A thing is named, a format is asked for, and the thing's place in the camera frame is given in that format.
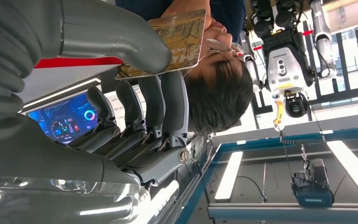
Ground person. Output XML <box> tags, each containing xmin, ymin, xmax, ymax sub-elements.
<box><xmin>115</xmin><ymin>0</ymin><xmax>255</xmax><ymax>137</ymax></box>

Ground person's eyeglasses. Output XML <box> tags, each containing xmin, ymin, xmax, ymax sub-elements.
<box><xmin>205</xmin><ymin>38</ymin><xmax>255</xmax><ymax>63</ymax></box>

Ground dashboard display screen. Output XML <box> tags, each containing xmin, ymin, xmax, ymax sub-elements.
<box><xmin>27</xmin><ymin>91</ymin><xmax>102</xmax><ymax>145</ymax></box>

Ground red strip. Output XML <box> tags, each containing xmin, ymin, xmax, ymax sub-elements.
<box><xmin>34</xmin><ymin>56</ymin><xmax>124</xmax><ymax>70</ymax></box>

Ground ceiling light panel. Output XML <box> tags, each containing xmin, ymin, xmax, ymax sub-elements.
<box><xmin>326</xmin><ymin>140</ymin><xmax>358</xmax><ymax>200</ymax></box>
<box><xmin>214</xmin><ymin>150</ymin><xmax>244</xmax><ymax>202</ymax></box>

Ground background humanoid robot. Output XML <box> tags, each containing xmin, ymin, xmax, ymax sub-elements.
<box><xmin>240</xmin><ymin>0</ymin><xmax>339</xmax><ymax>120</ymax></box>

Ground blue hoist winch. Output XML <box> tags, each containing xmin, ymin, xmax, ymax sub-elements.
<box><xmin>290</xmin><ymin>158</ymin><xmax>335</xmax><ymax>209</ymax></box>

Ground black hanging cable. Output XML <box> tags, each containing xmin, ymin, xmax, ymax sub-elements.
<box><xmin>237</xmin><ymin>175</ymin><xmax>268</xmax><ymax>204</ymax></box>

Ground blue overhead gantry frame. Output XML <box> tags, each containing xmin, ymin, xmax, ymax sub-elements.
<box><xmin>175</xmin><ymin>125</ymin><xmax>358</xmax><ymax>224</ymax></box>

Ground yellow hoist hook strap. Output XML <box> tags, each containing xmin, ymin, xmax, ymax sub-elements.
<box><xmin>273</xmin><ymin>95</ymin><xmax>287</xmax><ymax>133</ymax></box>

